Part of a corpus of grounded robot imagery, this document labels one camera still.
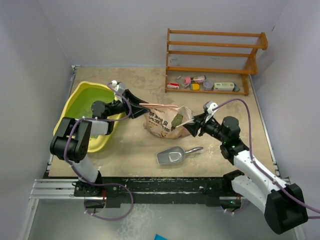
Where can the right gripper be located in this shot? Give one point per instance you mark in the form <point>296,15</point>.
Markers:
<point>193,127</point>

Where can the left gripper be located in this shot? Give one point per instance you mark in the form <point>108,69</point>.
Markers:
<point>126,104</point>

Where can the pink cat litter bag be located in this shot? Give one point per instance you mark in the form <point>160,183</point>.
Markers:
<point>166,120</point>

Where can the silver metal scoop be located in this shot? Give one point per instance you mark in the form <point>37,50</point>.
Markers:
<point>174,155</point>

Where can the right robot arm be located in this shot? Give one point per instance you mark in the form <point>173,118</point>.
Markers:
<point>280,203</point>

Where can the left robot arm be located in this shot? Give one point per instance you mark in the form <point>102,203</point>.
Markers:
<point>70,142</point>

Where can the red white small box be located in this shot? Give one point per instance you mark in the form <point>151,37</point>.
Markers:
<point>171,85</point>

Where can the green white box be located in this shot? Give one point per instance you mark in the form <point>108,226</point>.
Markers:
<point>224,86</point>

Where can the yellow green litter box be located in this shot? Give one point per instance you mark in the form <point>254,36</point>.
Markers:
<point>79,105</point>

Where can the clear round jar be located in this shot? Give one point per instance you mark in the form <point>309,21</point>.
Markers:
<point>208,85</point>

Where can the orange wooden shelf rack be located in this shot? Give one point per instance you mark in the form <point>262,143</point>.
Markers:
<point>249,68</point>

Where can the blue object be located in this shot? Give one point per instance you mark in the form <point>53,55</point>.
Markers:
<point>159,237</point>

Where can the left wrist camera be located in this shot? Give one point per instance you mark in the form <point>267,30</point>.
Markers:
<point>118,87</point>

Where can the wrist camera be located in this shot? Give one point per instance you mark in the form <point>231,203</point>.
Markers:
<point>210,108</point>
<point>118,87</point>

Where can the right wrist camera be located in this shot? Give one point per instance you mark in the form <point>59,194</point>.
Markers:
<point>210,108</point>

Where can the black base frame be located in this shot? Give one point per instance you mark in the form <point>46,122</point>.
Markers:
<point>209,191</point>

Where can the aluminium rail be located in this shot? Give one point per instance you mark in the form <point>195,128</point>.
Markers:
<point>52,189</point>

